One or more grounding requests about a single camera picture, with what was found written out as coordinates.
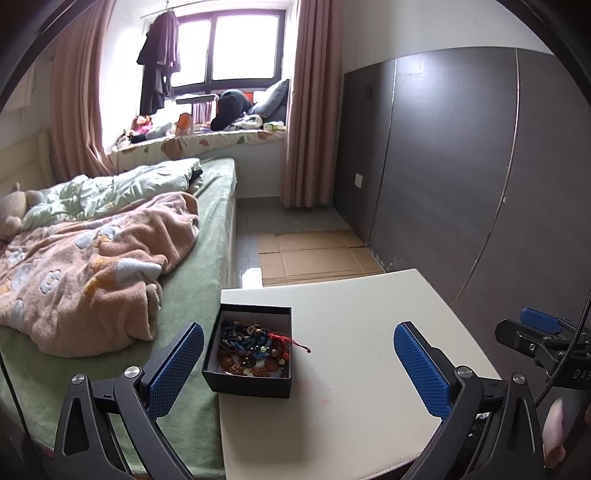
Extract flattened cardboard sheets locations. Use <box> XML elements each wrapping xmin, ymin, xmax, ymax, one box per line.
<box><xmin>255</xmin><ymin>229</ymin><xmax>387</xmax><ymax>288</ymax></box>

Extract black bag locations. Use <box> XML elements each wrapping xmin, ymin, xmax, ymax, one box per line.
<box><xmin>210</xmin><ymin>89</ymin><xmax>254</xmax><ymax>132</ymax></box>

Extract window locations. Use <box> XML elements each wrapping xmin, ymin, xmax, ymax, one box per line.
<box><xmin>140</xmin><ymin>8</ymin><xmax>290</xmax><ymax>94</ymax></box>

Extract brown carved bead bracelet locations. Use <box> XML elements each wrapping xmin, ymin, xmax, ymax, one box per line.
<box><xmin>218</xmin><ymin>346</ymin><xmax>290</xmax><ymax>377</ymax></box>

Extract pink and red toys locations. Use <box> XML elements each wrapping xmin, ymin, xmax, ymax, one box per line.
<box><xmin>115</xmin><ymin>115</ymin><xmax>174</xmax><ymax>148</ymax></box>

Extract bed with green sheet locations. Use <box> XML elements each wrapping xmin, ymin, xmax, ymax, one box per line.
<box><xmin>0</xmin><ymin>157</ymin><xmax>239</xmax><ymax>480</ymax></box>

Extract pink flower blanket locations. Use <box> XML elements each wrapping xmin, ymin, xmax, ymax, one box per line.
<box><xmin>0</xmin><ymin>191</ymin><xmax>201</xmax><ymax>359</ymax></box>

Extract pink curtain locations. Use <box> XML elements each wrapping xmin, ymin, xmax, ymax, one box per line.
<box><xmin>280</xmin><ymin>0</ymin><xmax>345</xmax><ymax>209</ymax></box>
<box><xmin>49</xmin><ymin>0</ymin><xmax>117</xmax><ymax>182</ymax></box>

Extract red knotted cord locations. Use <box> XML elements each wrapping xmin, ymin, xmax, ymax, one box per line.
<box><xmin>269</xmin><ymin>332</ymin><xmax>311</xmax><ymax>354</ymax></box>

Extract dark wooden wardrobe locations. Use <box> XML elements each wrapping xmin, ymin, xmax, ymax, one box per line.
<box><xmin>332</xmin><ymin>45</ymin><xmax>591</xmax><ymax>326</ymax></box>

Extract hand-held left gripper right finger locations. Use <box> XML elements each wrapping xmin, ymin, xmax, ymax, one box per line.
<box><xmin>393</xmin><ymin>322</ymin><xmax>546</xmax><ymax>480</ymax></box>

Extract black jewelry box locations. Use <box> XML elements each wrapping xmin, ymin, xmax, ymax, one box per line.
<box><xmin>202</xmin><ymin>303</ymin><xmax>294</xmax><ymax>399</ymax></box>

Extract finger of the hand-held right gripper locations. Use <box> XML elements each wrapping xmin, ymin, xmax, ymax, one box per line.
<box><xmin>519</xmin><ymin>307</ymin><xmax>565</xmax><ymax>334</ymax></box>
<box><xmin>495</xmin><ymin>320</ymin><xmax>546</xmax><ymax>367</ymax></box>

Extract pale green quilt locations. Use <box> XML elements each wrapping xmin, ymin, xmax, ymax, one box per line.
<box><xmin>21</xmin><ymin>158</ymin><xmax>204</xmax><ymax>232</ymax></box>

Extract printed window seat cushion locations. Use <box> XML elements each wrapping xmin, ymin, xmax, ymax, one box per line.
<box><xmin>108</xmin><ymin>128</ymin><xmax>288</xmax><ymax>175</ymax></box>

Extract person's right hand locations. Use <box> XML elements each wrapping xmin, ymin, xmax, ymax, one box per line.
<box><xmin>542</xmin><ymin>396</ymin><xmax>568</xmax><ymax>466</ymax></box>

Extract blue bead bracelet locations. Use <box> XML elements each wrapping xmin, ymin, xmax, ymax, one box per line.
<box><xmin>221</xmin><ymin>322</ymin><xmax>260</xmax><ymax>354</ymax></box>

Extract hanging dark clothes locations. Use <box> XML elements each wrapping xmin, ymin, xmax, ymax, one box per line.
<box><xmin>136</xmin><ymin>10</ymin><xmax>182</xmax><ymax>117</ymax></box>

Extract grey pillow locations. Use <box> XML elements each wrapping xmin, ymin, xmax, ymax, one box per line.
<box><xmin>249</xmin><ymin>78</ymin><xmax>291</xmax><ymax>119</ymax></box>

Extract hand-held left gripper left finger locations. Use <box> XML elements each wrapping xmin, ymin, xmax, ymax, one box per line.
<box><xmin>53</xmin><ymin>322</ymin><xmax>205</xmax><ymax>480</ymax></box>

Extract beige plush toy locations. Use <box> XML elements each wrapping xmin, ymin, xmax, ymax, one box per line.
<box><xmin>0</xmin><ymin>182</ymin><xmax>45</xmax><ymax>241</ymax></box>

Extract beige padded headboard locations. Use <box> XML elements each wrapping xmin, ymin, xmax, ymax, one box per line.
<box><xmin>0</xmin><ymin>129</ymin><xmax>57</xmax><ymax>200</ymax></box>

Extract black cable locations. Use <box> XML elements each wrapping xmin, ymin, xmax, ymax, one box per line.
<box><xmin>534</xmin><ymin>290</ymin><xmax>591</xmax><ymax>408</ymax></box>

